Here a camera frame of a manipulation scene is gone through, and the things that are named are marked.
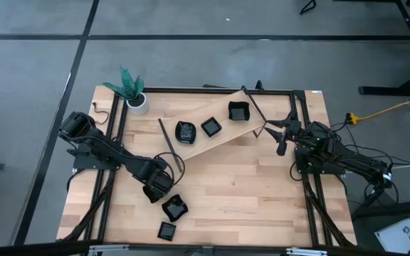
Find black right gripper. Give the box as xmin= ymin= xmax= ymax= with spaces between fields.
xmin=264 ymin=119 xmax=329 ymax=157

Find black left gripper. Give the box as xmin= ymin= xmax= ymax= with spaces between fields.
xmin=133 ymin=158 xmax=177 ymax=205

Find black wavy square mini plate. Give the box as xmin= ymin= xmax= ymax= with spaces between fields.
xmin=228 ymin=100 xmax=251 ymax=122
xmin=161 ymin=193 xmax=189 ymax=223

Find black leaf-shaped mini plate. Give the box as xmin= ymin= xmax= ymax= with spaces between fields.
xmin=174 ymin=120 xmax=197 ymax=145

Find small black square mini plate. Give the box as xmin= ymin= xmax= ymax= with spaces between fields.
xmin=157 ymin=221 xmax=177 ymax=242
xmin=200 ymin=116 xmax=223 ymax=138

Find wooden shelf riser black frame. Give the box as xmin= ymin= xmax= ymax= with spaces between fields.
xmin=157 ymin=80 xmax=267 ymax=174

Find yellow black plug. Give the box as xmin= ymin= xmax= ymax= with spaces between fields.
xmin=345 ymin=112 xmax=362 ymax=125

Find green plant in white pot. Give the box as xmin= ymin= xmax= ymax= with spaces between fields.
xmin=102 ymin=66 xmax=149 ymax=117

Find black crossbeam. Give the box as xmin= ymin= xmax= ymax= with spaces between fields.
xmin=0 ymin=240 xmax=410 ymax=256

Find white cardboard box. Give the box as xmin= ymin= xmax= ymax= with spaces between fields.
xmin=374 ymin=216 xmax=410 ymax=254

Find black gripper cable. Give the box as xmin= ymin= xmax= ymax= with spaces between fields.
xmin=153 ymin=151 xmax=187 ymax=186

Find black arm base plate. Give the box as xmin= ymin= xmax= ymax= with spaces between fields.
xmin=72 ymin=144 xmax=125 ymax=171
xmin=295 ymin=146 xmax=347 ymax=176

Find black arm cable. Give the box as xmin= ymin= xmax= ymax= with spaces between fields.
xmin=93 ymin=102 xmax=111 ymax=125

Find silver bracket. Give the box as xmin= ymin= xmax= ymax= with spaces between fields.
xmin=88 ymin=244 xmax=131 ymax=256
xmin=285 ymin=247 xmax=329 ymax=256

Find black table frame rails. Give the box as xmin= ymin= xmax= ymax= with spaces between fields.
xmin=292 ymin=89 xmax=355 ymax=247
xmin=61 ymin=92 xmax=127 ymax=246

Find black table edge rail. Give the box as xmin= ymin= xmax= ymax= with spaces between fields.
xmin=142 ymin=86 xmax=295 ymax=96

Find yellow floor cable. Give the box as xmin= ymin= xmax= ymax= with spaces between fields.
xmin=354 ymin=90 xmax=410 ymax=121

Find black desk frame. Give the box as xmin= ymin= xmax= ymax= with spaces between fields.
xmin=358 ymin=0 xmax=410 ymax=97

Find black floor cables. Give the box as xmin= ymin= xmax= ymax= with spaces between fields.
xmin=332 ymin=122 xmax=405 ymax=210

